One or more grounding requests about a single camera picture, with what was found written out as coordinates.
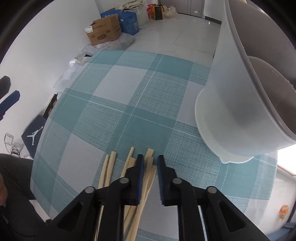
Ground bamboo chopstick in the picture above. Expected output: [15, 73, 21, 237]
[94, 155, 109, 240]
[123, 148, 157, 240]
[104, 151, 116, 187]
[120, 147, 137, 233]

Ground white plastic bags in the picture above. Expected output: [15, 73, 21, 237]
[53, 33, 134, 94]

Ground teal checkered tablecloth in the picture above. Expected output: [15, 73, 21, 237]
[30, 50, 278, 241]

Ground blue Jordan shoe box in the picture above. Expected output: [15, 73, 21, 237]
[21, 115, 46, 158]

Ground brown cardboard box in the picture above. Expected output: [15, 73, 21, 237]
[85, 15, 121, 45]

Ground yellow red bag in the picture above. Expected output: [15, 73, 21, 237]
[147, 4, 178, 21]

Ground white grey utensil holder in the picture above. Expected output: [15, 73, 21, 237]
[195, 1, 295, 164]

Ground blue cardboard box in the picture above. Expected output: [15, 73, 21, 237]
[100, 9, 139, 36]

